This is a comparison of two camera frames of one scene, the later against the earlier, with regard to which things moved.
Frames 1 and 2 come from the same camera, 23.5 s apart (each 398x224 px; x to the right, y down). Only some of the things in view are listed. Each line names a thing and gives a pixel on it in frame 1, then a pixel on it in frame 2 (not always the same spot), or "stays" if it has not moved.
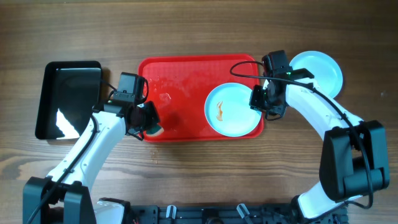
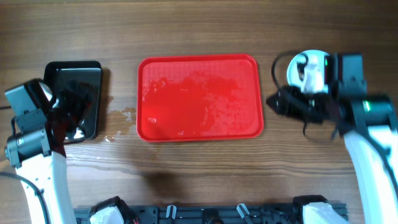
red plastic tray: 178,86 stays
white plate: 228,112 to 306,70
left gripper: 150,116 to 69,112
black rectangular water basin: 67,93 stays
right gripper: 257,99 to 302,104
